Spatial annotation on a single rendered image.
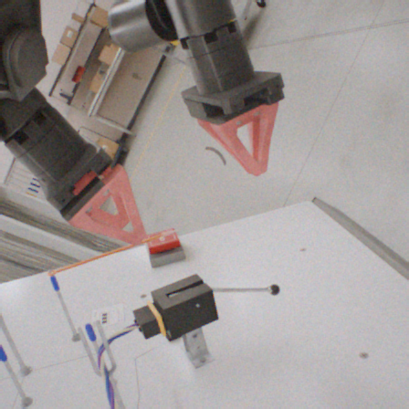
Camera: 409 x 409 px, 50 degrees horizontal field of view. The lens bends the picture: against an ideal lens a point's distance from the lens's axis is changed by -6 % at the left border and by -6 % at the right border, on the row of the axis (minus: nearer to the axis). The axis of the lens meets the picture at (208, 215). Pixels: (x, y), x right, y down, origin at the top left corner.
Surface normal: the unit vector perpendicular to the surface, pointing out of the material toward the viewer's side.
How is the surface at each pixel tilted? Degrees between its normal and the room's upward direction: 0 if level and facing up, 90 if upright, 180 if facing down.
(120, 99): 90
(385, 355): 50
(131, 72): 90
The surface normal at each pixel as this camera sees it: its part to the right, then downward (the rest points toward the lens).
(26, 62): 0.89, 0.45
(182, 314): 0.42, 0.30
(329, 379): -0.18, -0.89
